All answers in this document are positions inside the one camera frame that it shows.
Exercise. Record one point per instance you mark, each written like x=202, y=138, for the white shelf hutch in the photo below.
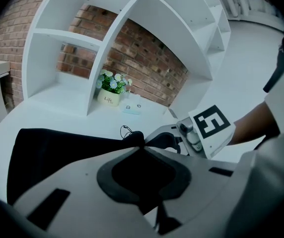
x=169, y=46

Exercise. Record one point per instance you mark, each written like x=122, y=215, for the person's right forearm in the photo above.
x=253, y=123

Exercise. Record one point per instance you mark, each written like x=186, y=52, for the black cloth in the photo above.
x=57, y=152

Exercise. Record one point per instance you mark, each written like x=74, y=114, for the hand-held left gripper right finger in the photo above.
x=206, y=182

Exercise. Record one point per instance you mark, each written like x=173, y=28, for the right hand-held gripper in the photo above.
x=214, y=123

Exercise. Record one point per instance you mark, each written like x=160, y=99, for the cream pot of daisy flowers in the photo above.
x=109, y=93

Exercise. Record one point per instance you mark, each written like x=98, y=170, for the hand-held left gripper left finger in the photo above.
x=82, y=177

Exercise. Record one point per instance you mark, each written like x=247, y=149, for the white tissue pack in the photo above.
x=132, y=106

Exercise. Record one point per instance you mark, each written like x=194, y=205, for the person's black shirt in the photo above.
x=281, y=66

